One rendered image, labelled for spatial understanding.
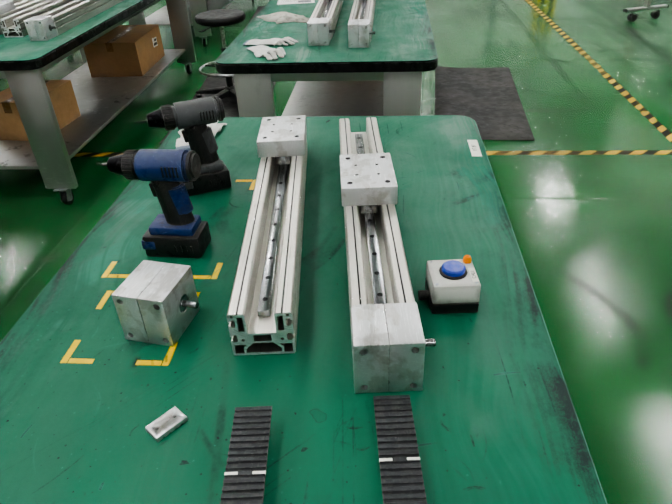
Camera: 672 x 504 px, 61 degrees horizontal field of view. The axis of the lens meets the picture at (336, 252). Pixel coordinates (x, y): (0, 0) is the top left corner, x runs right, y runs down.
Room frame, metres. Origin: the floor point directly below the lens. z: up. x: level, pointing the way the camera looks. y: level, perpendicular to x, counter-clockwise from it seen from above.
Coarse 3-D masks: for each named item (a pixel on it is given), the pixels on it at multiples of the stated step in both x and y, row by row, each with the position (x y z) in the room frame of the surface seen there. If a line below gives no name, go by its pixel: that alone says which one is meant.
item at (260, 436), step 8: (232, 432) 0.49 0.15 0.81; (240, 432) 0.49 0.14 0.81; (248, 432) 0.49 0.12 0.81; (256, 432) 0.49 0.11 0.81; (264, 432) 0.49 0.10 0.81; (232, 440) 0.48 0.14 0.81; (240, 440) 0.48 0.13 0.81; (248, 440) 0.48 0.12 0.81; (256, 440) 0.48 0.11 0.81; (264, 440) 0.48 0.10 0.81
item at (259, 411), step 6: (240, 408) 0.53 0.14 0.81; (246, 408) 0.53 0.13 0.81; (252, 408) 0.53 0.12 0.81; (258, 408) 0.53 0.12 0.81; (264, 408) 0.53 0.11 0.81; (270, 408) 0.53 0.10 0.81; (234, 414) 0.52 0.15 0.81; (240, 414) 0.52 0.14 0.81; (246, 414) 0.52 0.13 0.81; (252, 414) 0.52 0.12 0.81; (258, 414) 0.52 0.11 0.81; (264, 414) 0.52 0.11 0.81; (270, 414) 0.52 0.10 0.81
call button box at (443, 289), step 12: (432, 264) 0.82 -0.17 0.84; (468, 264) 0.81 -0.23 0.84; (432, 276) 0.78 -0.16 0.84; (444, 276) 0.78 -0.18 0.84; (468, 276) 0.78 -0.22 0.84; (432, 288) 0.76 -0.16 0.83; (444, 288) 0.75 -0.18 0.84; (456, 288) 0.75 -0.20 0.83; (468, 288) 0.75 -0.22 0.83; (480, 288) 0.75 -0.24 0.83; (432, 300) 0.75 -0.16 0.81; (444, 300) 0.75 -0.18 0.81; (456, 300) 0.75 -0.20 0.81; (468, 300) 0.75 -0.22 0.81; (432, 312) 0.75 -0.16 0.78; (444, 312) 0.75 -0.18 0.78; (456, 312) 0.75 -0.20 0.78; (468, 312) 0.75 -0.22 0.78
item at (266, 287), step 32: (256, 192) 1.07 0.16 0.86; (288, 192) 1.06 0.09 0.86; (256, 224) 0.94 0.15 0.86; (288, 224) 0.93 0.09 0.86; (256, 256) 0.85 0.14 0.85; (288, 256) 0.82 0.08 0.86; (256, 288) 0.79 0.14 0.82; (288, 288) 0.73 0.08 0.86; (256, 320) 0.70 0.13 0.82; (288, 320) 0.68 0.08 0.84; (256, 352) 0.67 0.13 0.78; (288, 352) 0.67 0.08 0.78
